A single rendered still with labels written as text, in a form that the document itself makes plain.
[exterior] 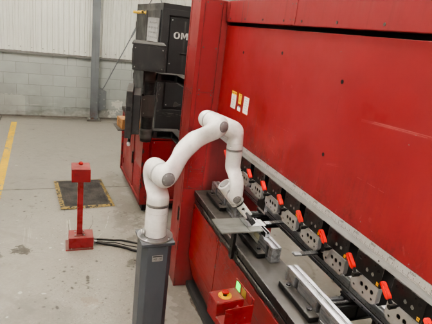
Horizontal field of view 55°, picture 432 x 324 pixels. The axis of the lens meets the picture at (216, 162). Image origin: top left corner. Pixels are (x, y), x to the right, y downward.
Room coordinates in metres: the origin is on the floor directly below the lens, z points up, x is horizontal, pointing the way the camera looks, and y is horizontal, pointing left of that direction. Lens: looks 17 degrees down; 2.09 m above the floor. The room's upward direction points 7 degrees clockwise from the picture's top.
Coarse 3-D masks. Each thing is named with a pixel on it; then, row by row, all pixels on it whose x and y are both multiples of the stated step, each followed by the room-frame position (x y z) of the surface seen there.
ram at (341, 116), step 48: (240, 48) 2.85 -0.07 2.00; (288, 48) 2.26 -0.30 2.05; (336, 48) 1.87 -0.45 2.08; (384, 48) 1.60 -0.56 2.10; (288, 96) 2.19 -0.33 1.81; (336, 96) 1.81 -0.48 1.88; (384, 96) 1.55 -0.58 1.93; (288, 144) 2.11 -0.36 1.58; (336, 144) 1.75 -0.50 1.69; (384, 144) 1.50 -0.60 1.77; (336, 192) 1.69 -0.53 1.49; (384, 192) 1.44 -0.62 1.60; (384, 240) 1.39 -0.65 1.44
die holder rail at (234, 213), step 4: (212, 184) 3.08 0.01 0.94; (216, 184) 3.02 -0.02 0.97; (212, 188) 3.07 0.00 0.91; (216, 188) 3.01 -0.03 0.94; (216, 192) 3.01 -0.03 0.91; (220, 192) 2.90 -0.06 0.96; (220, 196) 2.89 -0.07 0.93; (220, 200) 2.88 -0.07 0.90; (224, 200) 2.82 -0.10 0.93; (224, 204) 2.82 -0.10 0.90; (228, 204) 2.75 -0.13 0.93; (228, 208) 2.74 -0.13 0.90; (232, 208) 2.68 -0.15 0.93; (236, 208) 2.62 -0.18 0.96; (228, 212) 2.72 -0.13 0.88; (232, 212) 2.67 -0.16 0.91; (236, 212) 2.64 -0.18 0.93; (232, 216) 2.66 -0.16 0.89; (236, 216) 2.64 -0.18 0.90; (240, 216) 2.65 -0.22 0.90
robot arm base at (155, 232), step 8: (152, 208) 1.97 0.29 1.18; (152, 216) 1.97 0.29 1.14; (160, 216) 1.98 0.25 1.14; (152, 224) 1.97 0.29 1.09; (160, 224) 1.98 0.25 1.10; (144, 232) 1.99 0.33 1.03; (152, 232) 1.97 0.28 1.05; (160, 232) 1.98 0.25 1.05; (168, 232) 2.07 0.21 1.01; (144, 240) 1.94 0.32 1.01; (152, 240) 1.95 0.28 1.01; (160, 240) 1.96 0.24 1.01; (168, 240) 1.98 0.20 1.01
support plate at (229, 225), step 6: (216, 222) 2.28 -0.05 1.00; (222, 222) 2.30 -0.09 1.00; (228, 222) 2.30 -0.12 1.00; (234, 222) 2.31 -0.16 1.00; (240, 222) 2.33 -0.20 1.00; (222, 228) 2.22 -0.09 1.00; (228, 228) 2.23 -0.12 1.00; (234, 228) 2.24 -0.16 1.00; (240, 228) 2.25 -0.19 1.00; (246, 228) 2.26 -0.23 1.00; (252, 228) 2.27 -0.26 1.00; (258, 228) 2.28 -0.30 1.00
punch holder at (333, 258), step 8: (328, 232) 1.68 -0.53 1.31; (336, 232) 1.63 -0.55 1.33; (328, 240) 1.67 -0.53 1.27; (336, 240) 1.62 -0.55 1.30; (344, 240) 1.58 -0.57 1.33; (336, 248) 1.61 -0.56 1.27; (344, 248) 1.57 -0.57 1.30; (352, 248) 1.55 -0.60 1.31; (328, 256) 1.64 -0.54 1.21; (336, 256) 1.60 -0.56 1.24; (328, 264) 1.63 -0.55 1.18; (336, 264) 1.59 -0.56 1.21; (344, 264) 1.54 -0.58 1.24; (336, 272) 1.58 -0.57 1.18; (344, 272) 1.54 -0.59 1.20
